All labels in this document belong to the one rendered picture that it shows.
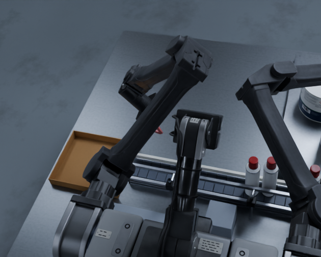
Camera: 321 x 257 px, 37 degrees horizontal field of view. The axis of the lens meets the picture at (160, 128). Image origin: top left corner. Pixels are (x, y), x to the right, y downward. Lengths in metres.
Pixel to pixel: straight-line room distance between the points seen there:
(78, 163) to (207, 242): 1.13
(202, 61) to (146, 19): 2.87
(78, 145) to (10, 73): 1.84
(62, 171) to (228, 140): 0.71
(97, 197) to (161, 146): 0.92
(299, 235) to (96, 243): 0.44
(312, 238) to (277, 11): 3.07
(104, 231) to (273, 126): 0.48
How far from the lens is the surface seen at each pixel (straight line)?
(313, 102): 2.03
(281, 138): 1.21
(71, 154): 2.13
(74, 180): 2.05
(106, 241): 1.08
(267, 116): 1.23
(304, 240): 1.11
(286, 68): 1.31
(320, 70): 1.42
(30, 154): 3.31
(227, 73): 2.33
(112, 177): 1.24
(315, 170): 1.70
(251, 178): 1.75
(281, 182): 1.86
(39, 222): 2.00
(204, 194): 1.88
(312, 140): 2.03
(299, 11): 4.04
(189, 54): 1.17
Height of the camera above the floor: 2.48
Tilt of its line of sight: 51 degrees down
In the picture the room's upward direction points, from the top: 10 degrees counter-clockwise
